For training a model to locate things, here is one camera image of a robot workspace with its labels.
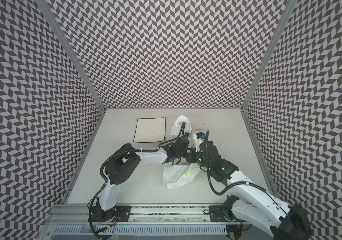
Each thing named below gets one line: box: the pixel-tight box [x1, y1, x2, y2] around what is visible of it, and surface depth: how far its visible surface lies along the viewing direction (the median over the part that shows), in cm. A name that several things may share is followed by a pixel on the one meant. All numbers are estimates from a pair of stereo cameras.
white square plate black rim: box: [133, 117, 166, 143], surface depth 107 cm
